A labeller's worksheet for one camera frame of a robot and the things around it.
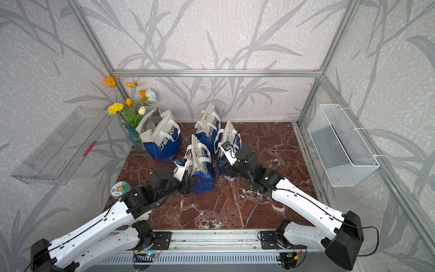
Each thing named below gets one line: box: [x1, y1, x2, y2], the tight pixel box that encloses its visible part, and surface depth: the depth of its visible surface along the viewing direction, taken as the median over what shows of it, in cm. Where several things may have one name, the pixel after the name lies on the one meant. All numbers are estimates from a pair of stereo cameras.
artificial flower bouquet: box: [104, 77, 157, 129], surface depth 93 cm
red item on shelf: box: [81, 140, 97, 159], surface depth 69 cm
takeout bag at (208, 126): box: [194, 103, 221, 156], surface depth 94 cm
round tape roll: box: [111, 180, 131, 198], surface depth 82 cm
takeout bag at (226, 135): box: [214, 120, 243, 157], surface depth 88 cm
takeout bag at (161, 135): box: [135, 106, 183, 163], surface depth 91 cm
